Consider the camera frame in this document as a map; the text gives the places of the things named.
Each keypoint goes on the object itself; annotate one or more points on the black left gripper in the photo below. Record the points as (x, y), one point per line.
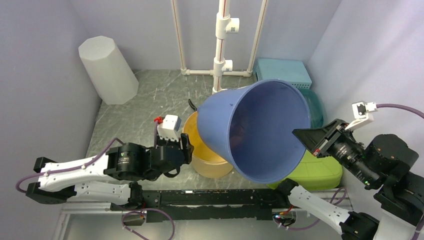
(185, 143)

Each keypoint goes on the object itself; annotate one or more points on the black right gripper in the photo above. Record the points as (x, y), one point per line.
(315, 138)

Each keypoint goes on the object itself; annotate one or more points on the teal translucent plastic tub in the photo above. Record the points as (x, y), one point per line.
(316, 108)

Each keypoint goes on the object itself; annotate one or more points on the beige plastic bucket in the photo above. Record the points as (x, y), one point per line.
(204, 161)

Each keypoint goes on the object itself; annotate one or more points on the lime green plastic tub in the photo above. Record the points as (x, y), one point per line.
(317, 174)

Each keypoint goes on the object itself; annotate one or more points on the blue bucket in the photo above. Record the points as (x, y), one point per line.
(252, 128)

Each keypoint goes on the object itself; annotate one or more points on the light blue perforated basket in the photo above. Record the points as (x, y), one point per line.
(291, 71)

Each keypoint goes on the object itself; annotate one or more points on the translucent white faceted bin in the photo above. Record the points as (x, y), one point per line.
(108, 70)

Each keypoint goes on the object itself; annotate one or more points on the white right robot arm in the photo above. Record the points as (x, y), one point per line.
(402, 211)

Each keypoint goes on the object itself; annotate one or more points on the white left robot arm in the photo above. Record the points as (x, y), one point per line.
(112, 176)

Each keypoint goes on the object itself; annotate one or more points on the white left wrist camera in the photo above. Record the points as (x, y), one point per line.
(167, 127)

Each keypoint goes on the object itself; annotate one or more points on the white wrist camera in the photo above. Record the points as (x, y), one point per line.
(362, 112)
(167, 127)

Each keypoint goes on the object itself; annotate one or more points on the black handled pliers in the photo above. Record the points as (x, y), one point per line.
(192, 105)

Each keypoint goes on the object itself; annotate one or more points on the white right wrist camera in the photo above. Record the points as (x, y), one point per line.
(362, 112)

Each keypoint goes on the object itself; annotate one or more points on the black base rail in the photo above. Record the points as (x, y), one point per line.
(205, 204)

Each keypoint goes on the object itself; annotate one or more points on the white PVC pipe frame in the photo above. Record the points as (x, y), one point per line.
(224, 25)

